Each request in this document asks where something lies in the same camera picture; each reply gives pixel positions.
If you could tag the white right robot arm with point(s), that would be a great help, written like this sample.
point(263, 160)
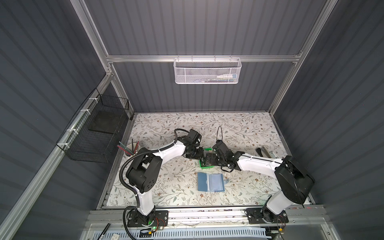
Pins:
point(294, 180)

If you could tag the white mesh wall basket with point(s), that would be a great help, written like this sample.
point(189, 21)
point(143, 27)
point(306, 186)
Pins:
point(204, 71)

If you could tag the white tube in basket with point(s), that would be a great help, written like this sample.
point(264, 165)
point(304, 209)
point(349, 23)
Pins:
point(228, 77)

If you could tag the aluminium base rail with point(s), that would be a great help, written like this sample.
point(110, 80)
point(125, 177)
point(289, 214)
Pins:
point(211, 216)

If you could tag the green pencil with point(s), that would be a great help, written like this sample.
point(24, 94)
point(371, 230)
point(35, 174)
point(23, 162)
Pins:
point(125, 149)

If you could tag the red pencil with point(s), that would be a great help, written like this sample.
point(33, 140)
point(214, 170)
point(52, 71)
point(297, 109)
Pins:
point(136, 146)

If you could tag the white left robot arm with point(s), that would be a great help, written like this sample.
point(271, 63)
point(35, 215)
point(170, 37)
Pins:
point(140, 172)

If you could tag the black pen on base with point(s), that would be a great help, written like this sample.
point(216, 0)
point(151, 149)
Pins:
point(103, 233)

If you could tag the blue leather card holder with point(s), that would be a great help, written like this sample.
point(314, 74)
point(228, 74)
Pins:
point(213, 183)

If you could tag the green plastic card tray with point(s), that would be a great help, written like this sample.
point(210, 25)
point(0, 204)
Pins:
point(207, 150)

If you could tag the white pencil cup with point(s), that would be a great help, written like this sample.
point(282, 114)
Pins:
point(132, 149)

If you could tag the stack of cards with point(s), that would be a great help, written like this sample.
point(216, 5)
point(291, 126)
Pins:
point(208, 160)

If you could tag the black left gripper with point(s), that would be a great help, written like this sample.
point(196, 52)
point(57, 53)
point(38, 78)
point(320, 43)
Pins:
point(199, 155)

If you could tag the beige black stapler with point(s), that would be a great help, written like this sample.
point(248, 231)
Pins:
point(263, 152)

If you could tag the black wire basket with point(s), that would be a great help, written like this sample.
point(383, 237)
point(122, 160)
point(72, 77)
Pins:
point(97, 129)

